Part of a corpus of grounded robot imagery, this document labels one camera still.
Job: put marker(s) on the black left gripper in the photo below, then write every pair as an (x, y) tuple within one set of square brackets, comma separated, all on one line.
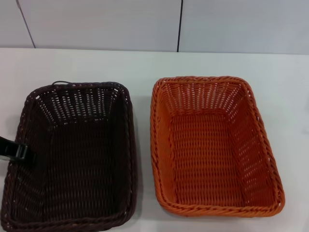
[(7, 149)]

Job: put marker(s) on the dark brown wicker basket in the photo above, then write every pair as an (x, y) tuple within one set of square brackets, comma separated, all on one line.
[(82, 164)]

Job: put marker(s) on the orange wicker basket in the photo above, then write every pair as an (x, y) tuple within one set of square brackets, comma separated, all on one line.
[(205, 154)]

